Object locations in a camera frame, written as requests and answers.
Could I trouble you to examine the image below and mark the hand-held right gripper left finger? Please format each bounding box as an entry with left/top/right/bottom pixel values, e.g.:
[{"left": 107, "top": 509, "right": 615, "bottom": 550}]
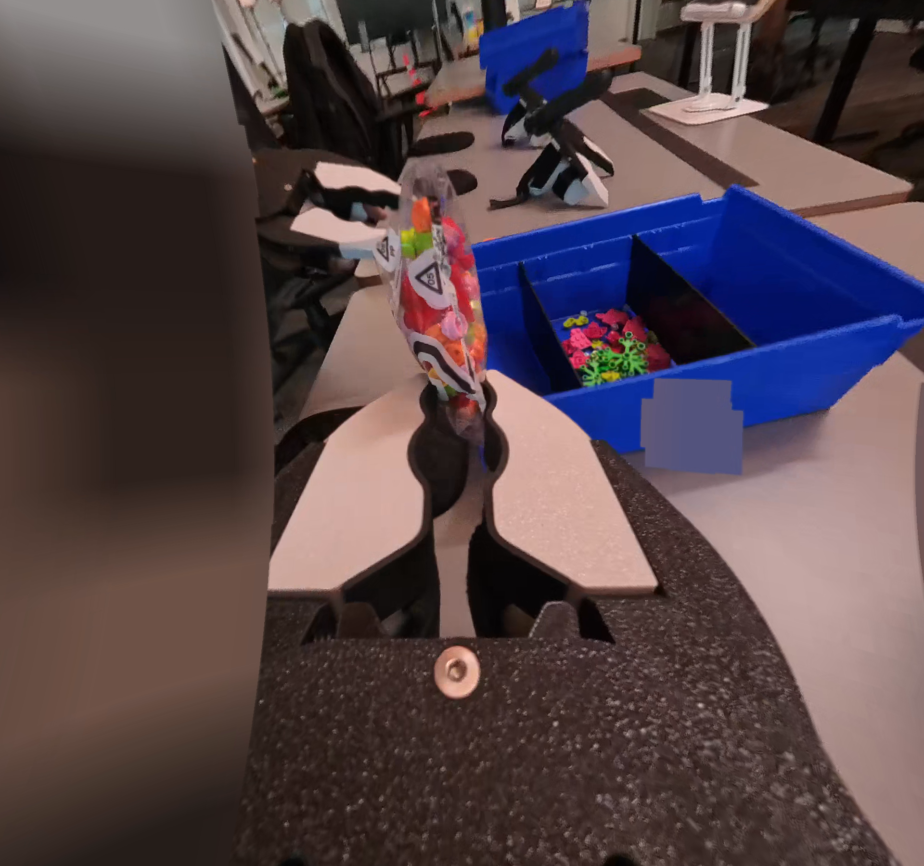
[{"left": 267, "top": 377, "right": 436, "bottom": 598}]

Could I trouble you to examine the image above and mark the white folding stand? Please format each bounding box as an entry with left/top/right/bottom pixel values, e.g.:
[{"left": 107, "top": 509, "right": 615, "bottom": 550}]
[{"left": 644, "top": 0, "right": 771, "bottom": 125}]

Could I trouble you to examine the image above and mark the small blue storage bin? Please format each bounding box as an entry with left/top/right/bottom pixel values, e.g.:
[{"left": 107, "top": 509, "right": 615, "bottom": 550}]
[{"left": 478, "top": 1, "right": 590, "bottom": 116}]

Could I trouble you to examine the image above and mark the black office chair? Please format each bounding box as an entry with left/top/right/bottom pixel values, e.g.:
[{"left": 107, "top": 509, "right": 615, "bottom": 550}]
[{"left": 280, "top": 17, "right": 387, "bottom": 170}]

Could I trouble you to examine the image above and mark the black bin divider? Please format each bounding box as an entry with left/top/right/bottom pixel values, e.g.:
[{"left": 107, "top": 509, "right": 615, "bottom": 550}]
[
  {"left": 627, "top": 233, "right": 757, "bottom": 366},
  {"left": 517, "top": 259, "right": 583, "bottom": 395}
]

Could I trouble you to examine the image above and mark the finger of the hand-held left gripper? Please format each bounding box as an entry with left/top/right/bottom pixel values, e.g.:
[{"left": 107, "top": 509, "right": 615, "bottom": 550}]
[
  {"left": 312, "top": 160, "right": 403, "bottom": 197},
  {"left": 289, "top": 209, "right": 397, "bottom": 262}
]

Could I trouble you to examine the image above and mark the pile of colourful lego pieces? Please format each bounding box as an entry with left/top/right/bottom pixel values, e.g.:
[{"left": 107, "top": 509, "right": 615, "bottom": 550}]
[{"left": 558, "top": 306, "right": 674, "bottom": 388}]

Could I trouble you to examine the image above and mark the clear printed plastic bag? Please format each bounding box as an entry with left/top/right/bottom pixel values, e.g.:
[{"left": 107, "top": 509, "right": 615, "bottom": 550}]
[{"left": 375, "top": 157, "right": 489, "bottom": 448}]

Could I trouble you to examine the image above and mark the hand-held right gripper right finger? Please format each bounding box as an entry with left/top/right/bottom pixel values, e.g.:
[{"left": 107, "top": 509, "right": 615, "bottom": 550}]
[{"left": 482, "top": 369, "right": 661, "bottom": 597}]

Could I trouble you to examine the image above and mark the blue plastic bin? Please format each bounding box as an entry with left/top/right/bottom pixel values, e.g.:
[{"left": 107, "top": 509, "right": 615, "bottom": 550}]
[{"left": 469, "top": 183, "right": 924, "bottom": 457}]

